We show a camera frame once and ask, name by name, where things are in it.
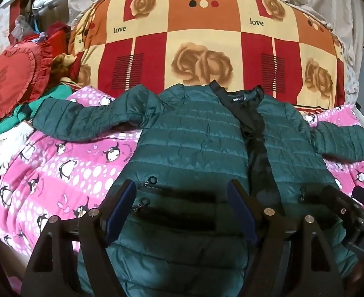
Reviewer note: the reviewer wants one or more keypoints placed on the green cloth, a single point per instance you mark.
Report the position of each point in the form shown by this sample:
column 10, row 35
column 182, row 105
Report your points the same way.
column 55, row 91

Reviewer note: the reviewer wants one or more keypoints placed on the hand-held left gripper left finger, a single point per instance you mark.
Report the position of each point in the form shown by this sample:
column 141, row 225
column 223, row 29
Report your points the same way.
column 120, row 205

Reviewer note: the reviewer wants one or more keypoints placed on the red cloth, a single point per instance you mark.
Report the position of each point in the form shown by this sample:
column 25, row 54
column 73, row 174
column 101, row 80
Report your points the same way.
column 59, row 37

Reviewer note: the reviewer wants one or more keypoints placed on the red heart-shaped ruffled pillow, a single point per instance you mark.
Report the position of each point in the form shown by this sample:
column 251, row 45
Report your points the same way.
column 11, row 77

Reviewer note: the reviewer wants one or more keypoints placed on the yellow brown floral cloth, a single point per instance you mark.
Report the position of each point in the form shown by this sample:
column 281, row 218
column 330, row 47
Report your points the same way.
column 66, row 63

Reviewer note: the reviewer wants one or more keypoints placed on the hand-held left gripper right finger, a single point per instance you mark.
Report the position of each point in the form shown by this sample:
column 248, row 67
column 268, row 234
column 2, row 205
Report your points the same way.
column 243, row 210

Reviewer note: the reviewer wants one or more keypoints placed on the pink penguin blanket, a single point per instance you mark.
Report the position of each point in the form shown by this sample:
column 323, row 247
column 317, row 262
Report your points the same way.
column 61, row 176

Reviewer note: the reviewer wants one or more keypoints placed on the rose print checked quilt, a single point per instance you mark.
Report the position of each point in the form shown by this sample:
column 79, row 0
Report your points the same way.
column 200, row 31

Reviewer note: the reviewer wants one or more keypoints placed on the dark green puffer jacket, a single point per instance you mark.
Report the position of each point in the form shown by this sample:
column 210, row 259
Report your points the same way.
column 194, row 136

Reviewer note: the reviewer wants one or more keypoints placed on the white plush cloth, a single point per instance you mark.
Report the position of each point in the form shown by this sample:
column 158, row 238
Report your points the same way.
column 5, row 142

